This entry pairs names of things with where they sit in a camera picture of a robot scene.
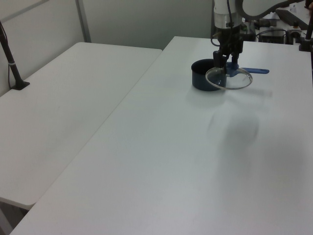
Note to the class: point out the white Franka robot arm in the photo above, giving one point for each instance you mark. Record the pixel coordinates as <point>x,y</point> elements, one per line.
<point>222,9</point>

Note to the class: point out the white lab device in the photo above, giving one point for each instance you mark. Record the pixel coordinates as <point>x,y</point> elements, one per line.
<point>295,33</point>

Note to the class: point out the black pole with table clamp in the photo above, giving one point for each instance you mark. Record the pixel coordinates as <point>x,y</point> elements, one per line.
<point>305,45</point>

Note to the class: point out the dark slanted bar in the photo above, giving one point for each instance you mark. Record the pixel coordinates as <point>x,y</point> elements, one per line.
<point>291,17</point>

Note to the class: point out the black pole stand with foot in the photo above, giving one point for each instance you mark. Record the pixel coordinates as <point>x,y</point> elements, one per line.
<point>12,66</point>

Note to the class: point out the black equipment box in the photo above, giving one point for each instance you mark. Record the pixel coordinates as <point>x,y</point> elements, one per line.
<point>271,36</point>

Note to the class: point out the glass lid with blue knob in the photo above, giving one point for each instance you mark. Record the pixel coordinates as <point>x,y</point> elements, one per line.
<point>233,70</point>

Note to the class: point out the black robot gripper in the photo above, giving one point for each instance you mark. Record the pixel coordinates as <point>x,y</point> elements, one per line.
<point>230,39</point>

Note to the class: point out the white folding side table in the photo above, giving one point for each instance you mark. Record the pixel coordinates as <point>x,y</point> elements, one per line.
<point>61,110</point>

